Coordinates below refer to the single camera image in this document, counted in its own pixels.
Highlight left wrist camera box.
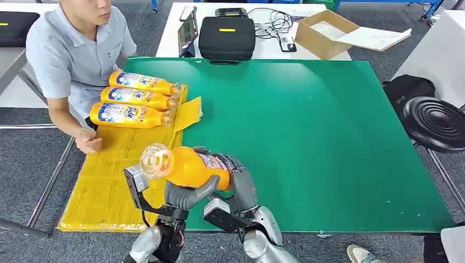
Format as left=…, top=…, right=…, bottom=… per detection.
left=122, top=165, right=150, bottom=195

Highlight pale grey table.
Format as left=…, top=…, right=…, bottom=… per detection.
left=390, top=9, right=465, bottom=108

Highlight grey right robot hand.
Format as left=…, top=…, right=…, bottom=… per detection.
left=192, top=146, right=260, bottom=215

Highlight tablet on stand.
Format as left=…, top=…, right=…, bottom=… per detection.
left=177, top=8, right=199, bottom=59

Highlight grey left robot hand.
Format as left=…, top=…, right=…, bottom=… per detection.
left=164, top=175, right=221, bottom=211

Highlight black device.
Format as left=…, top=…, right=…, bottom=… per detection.
left=215, top=7, right=249, bottom=19

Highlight white paper booklet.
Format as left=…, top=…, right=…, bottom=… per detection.
left=336, top=26, right=412, bottom=52

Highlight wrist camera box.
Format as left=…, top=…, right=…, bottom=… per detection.
left=202, top=197, right=252, bottom=234
left=122, top=165, right=150, bottom=195

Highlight person's right hand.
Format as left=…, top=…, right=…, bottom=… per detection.
left=75, top=128, right=103, bottom=155

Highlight grey metal table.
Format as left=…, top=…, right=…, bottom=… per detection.
left=0, top=47, right=77, bottom=239

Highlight black round stool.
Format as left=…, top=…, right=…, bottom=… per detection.
left=402, top=96, right=465, bottom=154

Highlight black cable bundle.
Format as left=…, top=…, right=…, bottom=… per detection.
left=247, top=7, right=295, bottom=38

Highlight white table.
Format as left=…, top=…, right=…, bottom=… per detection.
left=156, top=2, right=353, bottom=61

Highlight open cardboard box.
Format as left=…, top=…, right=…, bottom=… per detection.
left=294, top=9, right=360, bottom=60

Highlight black backpack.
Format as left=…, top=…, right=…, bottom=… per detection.
left=382, top=74, right=436, bottom=118

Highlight green table mat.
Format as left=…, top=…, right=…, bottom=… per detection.
left=123, top=56, right=456, bottom=233

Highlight person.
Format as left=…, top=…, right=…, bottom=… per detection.
left=25, top=0, right=138, bottom=155

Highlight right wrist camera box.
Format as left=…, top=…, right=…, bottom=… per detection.
left=202, top=197, right=252, bottom=234

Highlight black case with yellow label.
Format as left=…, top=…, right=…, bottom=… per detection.
left=198, top=16, right=256, bottom=66
left=0, top=12, right=41, bottom=48

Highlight person's pale shoe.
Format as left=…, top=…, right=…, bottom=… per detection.
left=346, top=244, right=387, bottom=263

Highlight orange drink bottle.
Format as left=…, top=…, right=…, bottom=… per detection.
left=108, top=71, right=182, bottom=96
left=100, top=86, right=179, bottom=111
left=139, top=142, right=233, bottom=192
left=89, top=101, right=173, bottom=129

